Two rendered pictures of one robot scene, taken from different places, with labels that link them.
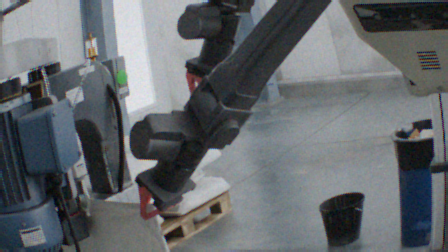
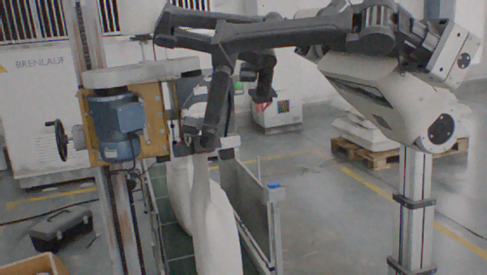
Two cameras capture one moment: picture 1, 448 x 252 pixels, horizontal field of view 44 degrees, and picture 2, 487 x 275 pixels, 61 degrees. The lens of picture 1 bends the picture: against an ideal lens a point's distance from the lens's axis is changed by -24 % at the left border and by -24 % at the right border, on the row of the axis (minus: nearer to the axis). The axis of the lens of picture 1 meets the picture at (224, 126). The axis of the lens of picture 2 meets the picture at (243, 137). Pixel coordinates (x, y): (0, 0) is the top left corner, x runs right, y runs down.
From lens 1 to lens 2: 1.03 m
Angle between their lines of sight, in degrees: 42
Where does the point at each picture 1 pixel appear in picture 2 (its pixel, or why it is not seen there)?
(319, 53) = not seen: outside the picture
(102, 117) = not seen: hidden behind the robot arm
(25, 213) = (109, 144)
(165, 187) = (201, 144)
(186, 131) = (197, 127)
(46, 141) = (116, 119)
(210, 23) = (248, 76)
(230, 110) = (205, 124)
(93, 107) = not seen: hidden behind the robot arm
